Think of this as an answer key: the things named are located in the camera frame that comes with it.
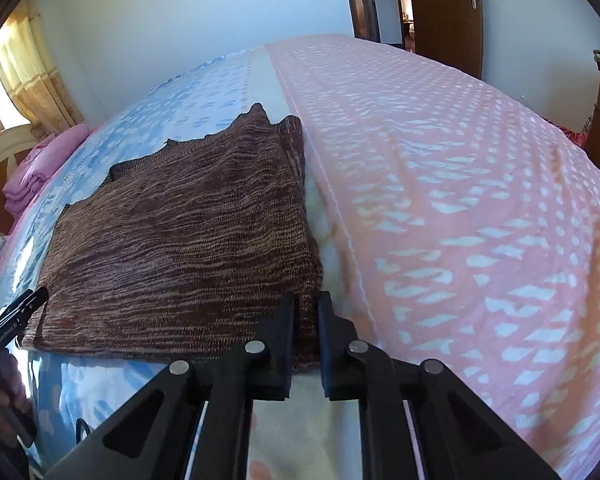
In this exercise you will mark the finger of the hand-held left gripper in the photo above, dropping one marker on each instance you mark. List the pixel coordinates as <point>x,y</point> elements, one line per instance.
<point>25,305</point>

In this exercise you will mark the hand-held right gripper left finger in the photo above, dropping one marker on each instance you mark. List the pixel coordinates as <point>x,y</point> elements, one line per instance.
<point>286,330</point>

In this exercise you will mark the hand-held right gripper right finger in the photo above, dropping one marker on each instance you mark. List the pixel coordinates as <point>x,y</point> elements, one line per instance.
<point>327,340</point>

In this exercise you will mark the brown knit sweater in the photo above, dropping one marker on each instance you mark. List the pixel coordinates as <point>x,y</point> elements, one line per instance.
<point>180,240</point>

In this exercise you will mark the person's left hand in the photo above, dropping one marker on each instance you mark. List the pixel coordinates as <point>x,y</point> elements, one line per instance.
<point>10,380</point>

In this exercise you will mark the folded pink quilt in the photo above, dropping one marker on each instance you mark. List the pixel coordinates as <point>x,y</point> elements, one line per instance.
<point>40,165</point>

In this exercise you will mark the cream wooden headboard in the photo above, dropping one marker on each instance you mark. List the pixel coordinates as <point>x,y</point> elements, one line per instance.
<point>5,150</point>

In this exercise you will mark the dotted blue pink bed sheet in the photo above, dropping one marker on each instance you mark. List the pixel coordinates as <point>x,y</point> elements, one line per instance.
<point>455,210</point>

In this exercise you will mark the yellow patterned curtain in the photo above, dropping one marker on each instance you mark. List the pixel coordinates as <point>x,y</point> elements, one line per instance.
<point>35,75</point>

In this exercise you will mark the red cloth item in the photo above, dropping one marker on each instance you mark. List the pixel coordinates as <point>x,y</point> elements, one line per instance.
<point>576,137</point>

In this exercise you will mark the brown wooden door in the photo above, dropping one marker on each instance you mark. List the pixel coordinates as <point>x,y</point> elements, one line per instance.
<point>445,15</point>

